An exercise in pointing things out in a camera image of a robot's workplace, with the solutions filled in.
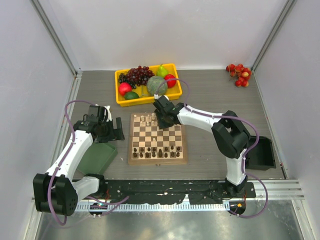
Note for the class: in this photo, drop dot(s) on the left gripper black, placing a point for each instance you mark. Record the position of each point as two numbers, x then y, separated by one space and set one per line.
118 128

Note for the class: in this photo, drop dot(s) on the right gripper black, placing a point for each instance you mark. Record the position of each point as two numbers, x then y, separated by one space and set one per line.
163 120

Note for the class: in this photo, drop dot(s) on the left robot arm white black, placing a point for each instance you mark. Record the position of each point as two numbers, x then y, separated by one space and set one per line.
55 191

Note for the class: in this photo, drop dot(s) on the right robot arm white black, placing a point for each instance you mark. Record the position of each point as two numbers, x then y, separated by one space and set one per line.
231 136

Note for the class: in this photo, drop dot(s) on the wooden chess board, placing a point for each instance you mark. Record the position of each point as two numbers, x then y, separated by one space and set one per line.
170 147

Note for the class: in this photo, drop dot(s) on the yellow plastic fruit tray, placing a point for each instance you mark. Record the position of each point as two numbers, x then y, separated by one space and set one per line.
136 86

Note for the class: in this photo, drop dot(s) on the green plastic tray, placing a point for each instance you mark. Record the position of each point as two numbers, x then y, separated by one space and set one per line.
97 158

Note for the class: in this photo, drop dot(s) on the red apple right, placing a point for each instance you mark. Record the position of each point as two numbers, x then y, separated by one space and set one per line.
170 80

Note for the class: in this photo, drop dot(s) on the red apple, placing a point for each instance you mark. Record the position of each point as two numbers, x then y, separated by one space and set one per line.
170 80
124 88

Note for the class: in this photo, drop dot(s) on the green melon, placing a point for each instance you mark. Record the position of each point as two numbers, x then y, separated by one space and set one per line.
156 85

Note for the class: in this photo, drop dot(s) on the green lime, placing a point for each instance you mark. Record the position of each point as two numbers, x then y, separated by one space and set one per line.
131 95

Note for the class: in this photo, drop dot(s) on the green pear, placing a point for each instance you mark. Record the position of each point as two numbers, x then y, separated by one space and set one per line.
162 71

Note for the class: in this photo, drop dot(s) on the red grape bunch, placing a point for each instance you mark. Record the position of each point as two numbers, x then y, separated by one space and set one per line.
138 76

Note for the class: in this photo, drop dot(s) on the red apple left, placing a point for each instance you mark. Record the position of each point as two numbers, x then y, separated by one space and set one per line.
124 88

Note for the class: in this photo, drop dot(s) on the black grape bunch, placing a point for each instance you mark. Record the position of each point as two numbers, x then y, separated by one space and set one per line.
123 78

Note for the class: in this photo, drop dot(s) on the red cherry cluster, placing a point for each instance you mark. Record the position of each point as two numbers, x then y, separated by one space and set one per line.
240 74

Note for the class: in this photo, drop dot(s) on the black plastic bin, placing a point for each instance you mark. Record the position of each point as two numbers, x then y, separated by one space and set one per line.
261 157

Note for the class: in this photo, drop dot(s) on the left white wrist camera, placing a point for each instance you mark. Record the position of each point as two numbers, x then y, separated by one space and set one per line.
107 114

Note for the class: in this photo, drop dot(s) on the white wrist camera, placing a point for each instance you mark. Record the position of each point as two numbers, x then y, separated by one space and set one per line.
156 96
107 114

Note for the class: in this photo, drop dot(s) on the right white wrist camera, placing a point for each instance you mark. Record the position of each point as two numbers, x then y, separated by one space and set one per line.
156 96

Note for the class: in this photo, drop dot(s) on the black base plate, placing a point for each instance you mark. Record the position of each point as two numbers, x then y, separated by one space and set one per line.
174 191

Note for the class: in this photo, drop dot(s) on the white cable duct strip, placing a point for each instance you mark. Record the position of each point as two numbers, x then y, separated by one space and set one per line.
185 206

